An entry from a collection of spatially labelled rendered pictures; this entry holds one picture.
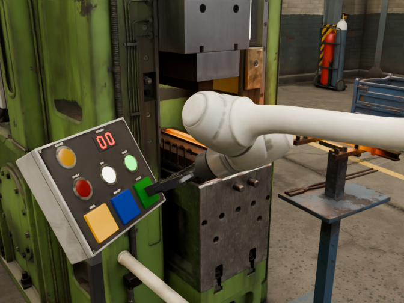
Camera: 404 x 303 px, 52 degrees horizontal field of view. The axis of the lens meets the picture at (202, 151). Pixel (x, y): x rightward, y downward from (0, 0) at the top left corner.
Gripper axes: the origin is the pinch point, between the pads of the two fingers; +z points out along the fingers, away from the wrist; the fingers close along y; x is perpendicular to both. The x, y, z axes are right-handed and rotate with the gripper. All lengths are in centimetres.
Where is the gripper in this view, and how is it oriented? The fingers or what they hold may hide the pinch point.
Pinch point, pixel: (156, 187)
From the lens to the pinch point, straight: 116.7
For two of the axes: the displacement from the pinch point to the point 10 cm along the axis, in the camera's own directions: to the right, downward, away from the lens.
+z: -7.8, 3.6, 5.1
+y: 4.3, -2.9, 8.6
